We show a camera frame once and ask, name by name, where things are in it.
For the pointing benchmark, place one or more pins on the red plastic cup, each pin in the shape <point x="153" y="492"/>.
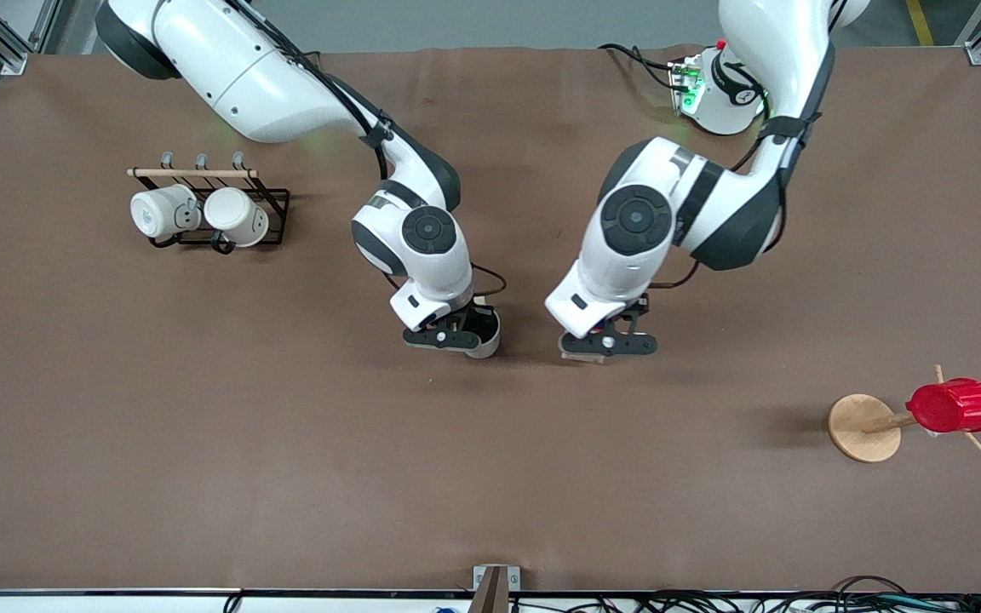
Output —
<point x="955" y="406"/>

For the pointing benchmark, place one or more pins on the metal bracket with wooden post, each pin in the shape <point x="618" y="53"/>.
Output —
<point x="495" y="589"/>

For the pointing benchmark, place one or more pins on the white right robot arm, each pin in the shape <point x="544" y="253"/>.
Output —
<point x="261" y="77"/>

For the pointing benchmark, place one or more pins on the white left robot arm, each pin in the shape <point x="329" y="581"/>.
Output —
<point x="652" y="221"/>

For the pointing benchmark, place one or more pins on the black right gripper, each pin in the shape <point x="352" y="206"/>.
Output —
<point x="483" y="321"/>

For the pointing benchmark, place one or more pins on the white mug grey inside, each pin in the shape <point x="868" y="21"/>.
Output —
<point x="487" y="342"/>

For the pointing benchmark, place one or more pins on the wooden mug tree stand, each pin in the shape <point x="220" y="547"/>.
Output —
<point x="863" y="427"/>

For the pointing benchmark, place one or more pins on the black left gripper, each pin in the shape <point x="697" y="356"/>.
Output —
<point x="641" y="307"/>

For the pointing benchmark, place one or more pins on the brown table cover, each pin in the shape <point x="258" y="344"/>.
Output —
<point x="286" y="443"/>

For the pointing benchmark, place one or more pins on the white mug with face print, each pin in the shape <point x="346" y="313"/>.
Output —
<point x="158" y="211"/>

